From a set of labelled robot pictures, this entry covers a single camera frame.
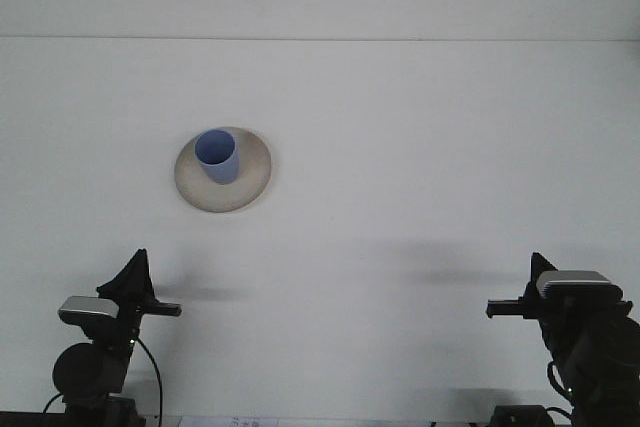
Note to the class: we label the pale blue cup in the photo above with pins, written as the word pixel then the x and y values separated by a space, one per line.
pixel 222 172

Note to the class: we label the pale round plate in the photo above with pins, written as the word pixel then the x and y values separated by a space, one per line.
pixel 250 182

